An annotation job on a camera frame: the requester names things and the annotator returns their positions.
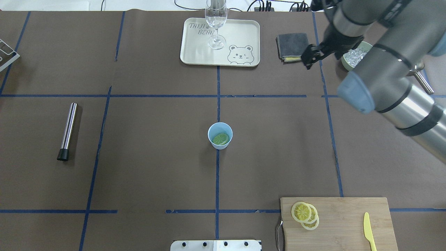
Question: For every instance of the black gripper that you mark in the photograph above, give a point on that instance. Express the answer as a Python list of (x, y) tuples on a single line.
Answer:
[(337, 40)]

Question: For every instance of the yellow lemon slice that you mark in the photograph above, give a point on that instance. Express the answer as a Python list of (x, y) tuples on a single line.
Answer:
[(221, 139)]

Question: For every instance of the steel muddler black tip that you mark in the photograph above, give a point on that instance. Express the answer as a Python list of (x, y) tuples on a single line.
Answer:
[(63, 154)]

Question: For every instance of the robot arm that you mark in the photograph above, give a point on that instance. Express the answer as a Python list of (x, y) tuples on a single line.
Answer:
[(414, 28)]

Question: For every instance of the stacked lemon slices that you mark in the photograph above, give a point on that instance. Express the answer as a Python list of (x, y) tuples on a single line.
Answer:
[(305, 214)]

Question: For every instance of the grey folded cloth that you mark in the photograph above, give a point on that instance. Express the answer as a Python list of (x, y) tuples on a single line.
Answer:
[(291, 46)]

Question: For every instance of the green bowl of ice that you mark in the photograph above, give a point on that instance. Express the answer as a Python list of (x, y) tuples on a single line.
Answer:
[(352, 58)]

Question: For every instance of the cream bear tray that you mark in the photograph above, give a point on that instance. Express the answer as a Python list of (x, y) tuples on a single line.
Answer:
[(238, 43)]

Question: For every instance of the steel ice scoop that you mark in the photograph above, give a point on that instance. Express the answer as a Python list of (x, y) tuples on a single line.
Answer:
[(416, 71)]

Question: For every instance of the clear wine glass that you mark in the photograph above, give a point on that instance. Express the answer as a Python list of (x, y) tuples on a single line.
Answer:
[(216, 14)]

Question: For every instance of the wooden cutting board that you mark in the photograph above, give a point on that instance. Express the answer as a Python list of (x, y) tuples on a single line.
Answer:
[(340, 225)]

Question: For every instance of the yellow plastic knife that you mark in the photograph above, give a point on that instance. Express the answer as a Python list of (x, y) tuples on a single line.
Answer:
[(368, 231)]

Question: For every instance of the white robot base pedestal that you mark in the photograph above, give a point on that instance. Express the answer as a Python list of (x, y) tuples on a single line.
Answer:
[(217, 245)]

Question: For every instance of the white wire cup rack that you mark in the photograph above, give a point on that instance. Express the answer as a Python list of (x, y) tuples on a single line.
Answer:
[(7, 55)]

